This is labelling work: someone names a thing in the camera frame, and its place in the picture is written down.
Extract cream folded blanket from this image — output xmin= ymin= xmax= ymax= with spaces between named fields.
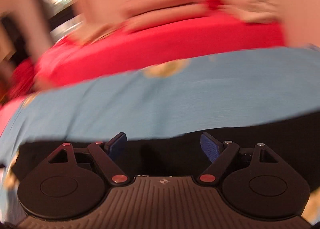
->
xmin=222 ymin=0 xmax=281 ymax=24

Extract beige towel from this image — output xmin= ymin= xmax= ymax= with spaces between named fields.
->
xmin=75 ymin=22 xmax=130 ymax=45

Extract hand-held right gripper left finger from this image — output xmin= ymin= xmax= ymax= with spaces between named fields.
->
xmin=47 ymin=132 xmax=131 ymax=186

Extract blue floral blanket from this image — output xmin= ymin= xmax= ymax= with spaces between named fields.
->
xmin=0 ymin=46 xmax=320 ymax=222

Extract black pants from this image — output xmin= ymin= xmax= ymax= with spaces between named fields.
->
xmin=0 ymin=109 xmax=320 ymax=189

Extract red bed sheet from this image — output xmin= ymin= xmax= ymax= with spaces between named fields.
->
xmin=32 ymin=16 xmax=287 ymax=92

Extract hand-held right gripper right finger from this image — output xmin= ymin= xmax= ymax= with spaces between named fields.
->
xmin=196 ymin=132 xmax=279 ymax=185

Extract pile of red folded clothes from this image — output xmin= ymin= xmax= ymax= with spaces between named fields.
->
xmin=7 ymin=57 xmax=38 ymax=100

